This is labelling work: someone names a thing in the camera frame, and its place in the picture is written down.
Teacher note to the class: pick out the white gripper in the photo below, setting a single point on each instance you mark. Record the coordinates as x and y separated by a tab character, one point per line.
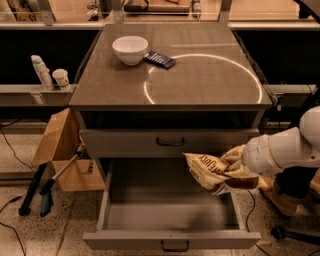
256	156

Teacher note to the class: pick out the brown and yellow chip bag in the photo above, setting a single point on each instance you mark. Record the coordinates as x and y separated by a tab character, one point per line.
209	172

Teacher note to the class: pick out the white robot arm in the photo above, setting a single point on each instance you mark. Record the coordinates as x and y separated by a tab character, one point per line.
301	144

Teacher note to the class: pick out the open grey middle drawer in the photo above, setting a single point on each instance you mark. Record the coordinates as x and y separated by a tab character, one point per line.
155	204

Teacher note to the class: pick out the grey drawer cabinet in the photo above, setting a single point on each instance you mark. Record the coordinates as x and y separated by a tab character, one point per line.
211	86

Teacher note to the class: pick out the closed upper grey drawer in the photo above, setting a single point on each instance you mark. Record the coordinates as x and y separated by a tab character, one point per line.
162	143

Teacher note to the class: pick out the dark trouser leg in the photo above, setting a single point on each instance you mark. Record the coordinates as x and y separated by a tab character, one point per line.
294	182

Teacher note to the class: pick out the tan work boot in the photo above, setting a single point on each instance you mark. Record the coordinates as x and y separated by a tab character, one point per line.
285	206

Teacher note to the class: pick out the black chair base leg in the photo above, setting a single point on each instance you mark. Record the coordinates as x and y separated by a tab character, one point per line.
280	233

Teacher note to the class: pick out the dark blue snack bar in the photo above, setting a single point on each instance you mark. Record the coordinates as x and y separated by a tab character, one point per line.
159	60

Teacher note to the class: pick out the white ceramic bowl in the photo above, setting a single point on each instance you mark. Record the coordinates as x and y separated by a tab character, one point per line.
130	49

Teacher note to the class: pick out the brown cardboard box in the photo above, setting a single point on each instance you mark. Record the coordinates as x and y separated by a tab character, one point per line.
58	145

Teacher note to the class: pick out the black and teal grabber tool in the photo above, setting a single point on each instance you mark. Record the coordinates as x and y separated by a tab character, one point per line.
45	191

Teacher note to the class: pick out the white paper cup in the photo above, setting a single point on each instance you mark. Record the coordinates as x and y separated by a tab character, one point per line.
61	78

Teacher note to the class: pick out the white spray bottle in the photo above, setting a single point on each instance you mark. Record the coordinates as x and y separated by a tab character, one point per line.
42	72

